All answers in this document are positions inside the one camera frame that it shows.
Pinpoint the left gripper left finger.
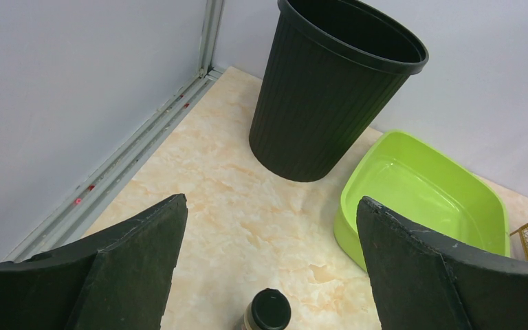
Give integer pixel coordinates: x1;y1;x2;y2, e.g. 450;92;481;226
0;194;188;329

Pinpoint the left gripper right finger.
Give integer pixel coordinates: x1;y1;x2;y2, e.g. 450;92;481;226
357;196;528;329

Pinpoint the small dark spice bottle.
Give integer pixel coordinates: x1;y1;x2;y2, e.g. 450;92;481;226
233;288;292;330

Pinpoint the green plastic basin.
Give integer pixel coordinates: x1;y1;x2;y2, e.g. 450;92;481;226
333;131;511;270

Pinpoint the black plastic trash bin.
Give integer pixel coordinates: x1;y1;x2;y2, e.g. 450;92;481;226
249;1;429;182

